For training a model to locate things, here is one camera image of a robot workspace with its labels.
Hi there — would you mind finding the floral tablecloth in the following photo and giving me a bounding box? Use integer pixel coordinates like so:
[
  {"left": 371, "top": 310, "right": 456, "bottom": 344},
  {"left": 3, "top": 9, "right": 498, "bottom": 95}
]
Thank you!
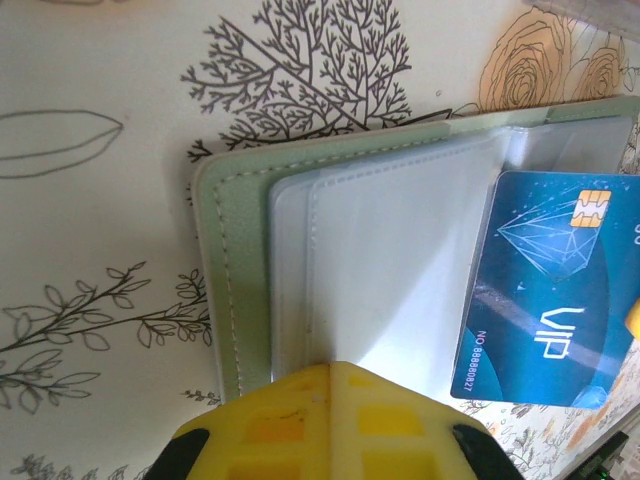
[{"left": 0, "top": 0, "right": 640, "bottom": 480}]

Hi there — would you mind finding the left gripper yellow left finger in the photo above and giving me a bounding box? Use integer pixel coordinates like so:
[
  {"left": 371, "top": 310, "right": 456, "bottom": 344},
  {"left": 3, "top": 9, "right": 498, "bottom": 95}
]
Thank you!
[{"left": 149, "top": 362, "right": 333, "bottom": 480}]

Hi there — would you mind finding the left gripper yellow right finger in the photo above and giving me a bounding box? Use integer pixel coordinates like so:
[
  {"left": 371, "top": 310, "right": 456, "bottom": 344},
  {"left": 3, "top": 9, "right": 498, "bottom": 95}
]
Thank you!
[{"left": 330, "top": 361, "right": 522, "bottom": 480}]

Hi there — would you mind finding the clear plastic tray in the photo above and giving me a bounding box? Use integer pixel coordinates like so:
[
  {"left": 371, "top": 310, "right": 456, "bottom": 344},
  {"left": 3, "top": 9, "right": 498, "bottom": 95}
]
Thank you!
[{"left": 523, "top": 0, "right": 640, "bottom": 37}]

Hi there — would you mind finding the blue VIP chip card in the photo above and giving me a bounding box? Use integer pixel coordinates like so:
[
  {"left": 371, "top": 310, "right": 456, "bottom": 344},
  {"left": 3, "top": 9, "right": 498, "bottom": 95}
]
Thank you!
[{"left": 448, "top": 169, "right": 640, "bottom": 413}]

